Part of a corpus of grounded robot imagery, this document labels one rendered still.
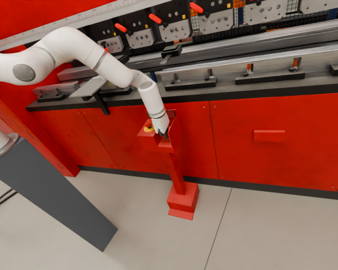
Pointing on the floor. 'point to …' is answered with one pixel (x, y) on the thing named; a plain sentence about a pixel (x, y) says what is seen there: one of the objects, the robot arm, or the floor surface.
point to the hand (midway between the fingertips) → (166, 134)
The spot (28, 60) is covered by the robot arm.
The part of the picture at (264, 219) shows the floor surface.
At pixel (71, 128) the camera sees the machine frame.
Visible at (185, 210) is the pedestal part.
